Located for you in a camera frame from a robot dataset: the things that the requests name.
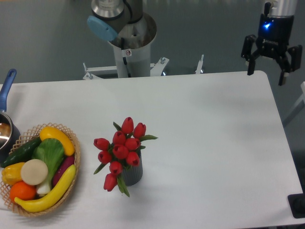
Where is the grey ribbed vase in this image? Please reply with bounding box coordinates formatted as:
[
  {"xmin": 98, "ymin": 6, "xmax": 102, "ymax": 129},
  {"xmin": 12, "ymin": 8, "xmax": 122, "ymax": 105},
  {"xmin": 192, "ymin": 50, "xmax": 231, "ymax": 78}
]
[{"xmin": 122, "ymin": 153, "xmax": 143, "ymax": 187}]

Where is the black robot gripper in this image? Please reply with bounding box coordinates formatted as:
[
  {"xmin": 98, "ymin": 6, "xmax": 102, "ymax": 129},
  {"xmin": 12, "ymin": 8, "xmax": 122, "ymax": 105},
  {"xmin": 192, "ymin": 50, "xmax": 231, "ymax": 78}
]
[{"xmin": 241, "ymin": 14, "xmax": 303, "ymax": 86}]

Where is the yellow bell pepper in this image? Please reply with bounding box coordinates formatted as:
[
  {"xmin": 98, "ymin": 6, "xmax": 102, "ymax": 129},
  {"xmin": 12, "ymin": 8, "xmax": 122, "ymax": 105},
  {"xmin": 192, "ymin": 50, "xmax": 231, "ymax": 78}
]
[{"xmin": 1, "ymin": 162, "xmax": 25, "ymax": 186}]

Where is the woven wicker basket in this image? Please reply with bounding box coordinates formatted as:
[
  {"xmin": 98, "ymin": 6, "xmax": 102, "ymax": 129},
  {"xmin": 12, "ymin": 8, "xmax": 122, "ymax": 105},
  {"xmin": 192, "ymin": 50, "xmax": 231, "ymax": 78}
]
[{"xmin": 0, "ymin": 123, "xmax": 80, "ymax": 217}]

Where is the purple eggplant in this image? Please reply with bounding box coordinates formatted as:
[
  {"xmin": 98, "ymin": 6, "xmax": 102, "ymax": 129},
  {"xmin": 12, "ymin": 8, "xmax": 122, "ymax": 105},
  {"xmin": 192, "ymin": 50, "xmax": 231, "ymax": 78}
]
[{"xmin": 52, "ymin": 156, "xmax": 74, "ymax": 187}]

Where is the blue handled saucepan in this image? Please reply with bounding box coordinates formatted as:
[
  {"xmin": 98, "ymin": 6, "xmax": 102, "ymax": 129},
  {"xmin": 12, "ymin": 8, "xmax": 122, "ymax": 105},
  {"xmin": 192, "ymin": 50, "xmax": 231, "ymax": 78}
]
[{"xmin": 0, "ymin": 69, "xmax": 20, "ymax": 163}]

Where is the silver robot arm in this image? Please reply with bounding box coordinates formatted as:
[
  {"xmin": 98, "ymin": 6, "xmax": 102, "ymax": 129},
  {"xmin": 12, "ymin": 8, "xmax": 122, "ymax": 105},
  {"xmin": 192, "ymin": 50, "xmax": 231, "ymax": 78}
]
[{"xmin": 87, "ymin": 0, "xmax": 303, "ymax": 85}]

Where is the green lettuce leaf vegetable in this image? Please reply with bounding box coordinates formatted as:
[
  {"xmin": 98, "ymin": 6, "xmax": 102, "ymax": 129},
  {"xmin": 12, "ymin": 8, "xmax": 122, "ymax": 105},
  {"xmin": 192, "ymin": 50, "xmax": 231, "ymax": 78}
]
[{"xmin": 32, "ymin": 138, "xmax": 64, "ymax": 197}]

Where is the green cucumber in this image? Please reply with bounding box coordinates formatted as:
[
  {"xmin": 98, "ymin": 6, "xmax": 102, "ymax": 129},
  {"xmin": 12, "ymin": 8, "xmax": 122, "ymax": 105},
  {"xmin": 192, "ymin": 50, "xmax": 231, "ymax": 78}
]
[{"xmin": 0, "ymin": 137, "xmax": 41, "ymax": 168}]

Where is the orange fruit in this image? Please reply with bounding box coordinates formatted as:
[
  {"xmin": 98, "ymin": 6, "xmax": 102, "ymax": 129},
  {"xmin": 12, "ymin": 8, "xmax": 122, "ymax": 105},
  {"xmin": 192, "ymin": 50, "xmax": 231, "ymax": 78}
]
[{"xmin": 10, "ymin": 181, "xmax": 36, "ymax": 202}]

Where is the beige round disc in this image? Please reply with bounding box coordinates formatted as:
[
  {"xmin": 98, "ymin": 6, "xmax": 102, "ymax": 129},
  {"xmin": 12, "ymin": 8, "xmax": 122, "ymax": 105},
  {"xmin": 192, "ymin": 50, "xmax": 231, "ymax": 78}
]
[{"xmin": 20, "ymin": 159, "xmax": 48, "ymax": 186}]

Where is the white frame at right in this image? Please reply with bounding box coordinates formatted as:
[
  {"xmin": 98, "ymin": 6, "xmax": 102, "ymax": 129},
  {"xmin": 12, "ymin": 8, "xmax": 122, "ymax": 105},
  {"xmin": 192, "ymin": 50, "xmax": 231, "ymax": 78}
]
[{"xmin": 282, "ymin": 82, "xmax": 305, "ymax": 128}]

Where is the red tulip bouquet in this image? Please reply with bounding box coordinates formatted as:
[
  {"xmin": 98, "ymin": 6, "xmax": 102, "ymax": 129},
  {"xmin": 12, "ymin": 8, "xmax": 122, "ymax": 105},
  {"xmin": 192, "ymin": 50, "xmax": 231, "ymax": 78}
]
[{"xmin": 93, "ymin": 117, "xmax": 158, "ymax": 197}]

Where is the yellow squash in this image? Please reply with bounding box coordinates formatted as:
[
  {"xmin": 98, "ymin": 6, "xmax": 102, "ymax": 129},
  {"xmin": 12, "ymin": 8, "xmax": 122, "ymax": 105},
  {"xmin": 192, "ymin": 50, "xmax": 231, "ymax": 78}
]
[{"xmin": 40, "ymin": 126, "xmax": 75, "ymax": 156}]

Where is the yellow banana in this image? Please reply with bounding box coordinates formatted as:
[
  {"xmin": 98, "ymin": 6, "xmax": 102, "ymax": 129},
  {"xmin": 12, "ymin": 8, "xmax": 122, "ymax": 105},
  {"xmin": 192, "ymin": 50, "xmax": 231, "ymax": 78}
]
[{"xmin": 14, "ymin": 165, "xmax": 76, "ymax": 213}]

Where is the white robot base mount frame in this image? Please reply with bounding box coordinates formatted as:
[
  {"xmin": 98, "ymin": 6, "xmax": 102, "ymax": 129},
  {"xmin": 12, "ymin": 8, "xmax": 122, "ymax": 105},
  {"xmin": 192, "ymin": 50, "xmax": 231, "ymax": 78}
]
[{"xmin": 82, "ymin": 54, "xmax": 205, "ymax": 80}]

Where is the black device at table edge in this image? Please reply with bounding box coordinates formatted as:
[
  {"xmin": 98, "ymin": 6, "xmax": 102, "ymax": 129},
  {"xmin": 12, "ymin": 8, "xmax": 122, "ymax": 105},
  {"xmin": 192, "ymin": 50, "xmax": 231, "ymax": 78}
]
[{"xmin": 288, "ymin": 193, "xmax": 305, "ymax": 219}]

